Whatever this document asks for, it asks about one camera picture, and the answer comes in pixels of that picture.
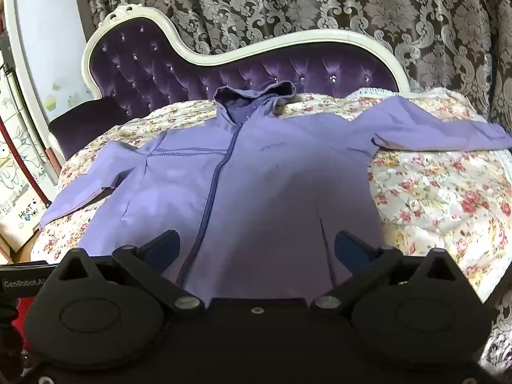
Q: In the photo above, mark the white cabinet with cartoon print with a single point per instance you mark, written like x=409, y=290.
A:
x=24, y=212

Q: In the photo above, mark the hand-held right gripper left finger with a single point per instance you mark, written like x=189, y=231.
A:
x=164, y=250

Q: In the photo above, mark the green cupcake wall sticker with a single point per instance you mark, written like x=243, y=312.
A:
x=51, y=103

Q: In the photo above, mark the purple tufted sofa white frame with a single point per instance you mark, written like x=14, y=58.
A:
x=160, y=68

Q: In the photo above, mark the floral quilted bedspread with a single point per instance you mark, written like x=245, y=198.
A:
x=440, y=192

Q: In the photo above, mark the brown damask curtain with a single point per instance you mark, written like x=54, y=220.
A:
x=360, y=4

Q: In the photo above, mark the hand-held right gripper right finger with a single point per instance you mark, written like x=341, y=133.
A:
x=347, y=250

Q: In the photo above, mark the purple hooded zip jacket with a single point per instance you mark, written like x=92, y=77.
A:
x=260, y=168

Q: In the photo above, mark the red stick vacuum cleaner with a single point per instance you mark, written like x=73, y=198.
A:
x=30, y=174

